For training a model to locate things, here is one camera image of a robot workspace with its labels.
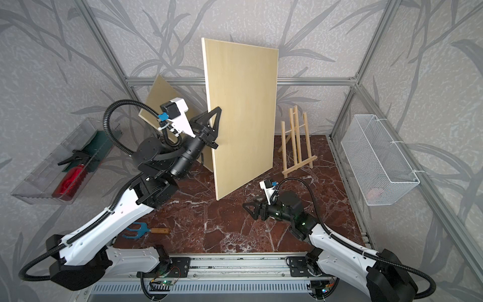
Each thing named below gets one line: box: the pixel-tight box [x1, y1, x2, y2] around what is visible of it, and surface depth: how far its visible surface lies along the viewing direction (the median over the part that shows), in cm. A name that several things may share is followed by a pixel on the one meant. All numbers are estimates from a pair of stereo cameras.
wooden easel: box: [277, 105, 318, 179], surface depth 95 cm
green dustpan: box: [62, 130, 114, 174], surface depth 68 cm
